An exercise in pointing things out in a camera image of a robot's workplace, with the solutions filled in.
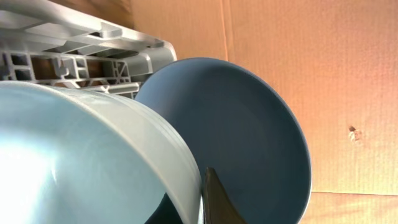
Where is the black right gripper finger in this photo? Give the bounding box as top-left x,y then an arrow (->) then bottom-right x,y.
203,167 -> 247,224

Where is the dark blue plate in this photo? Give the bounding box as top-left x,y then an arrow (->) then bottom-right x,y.
136,58 -> 312,223

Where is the light blue bowl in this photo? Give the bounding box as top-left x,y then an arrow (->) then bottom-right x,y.
1,81 -> 204,223

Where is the grey dishwasher rack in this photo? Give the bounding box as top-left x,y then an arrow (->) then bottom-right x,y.
1,0 -> 177,98

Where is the cardboard wall panel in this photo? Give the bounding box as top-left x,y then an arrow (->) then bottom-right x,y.
131,0 -> 397,223

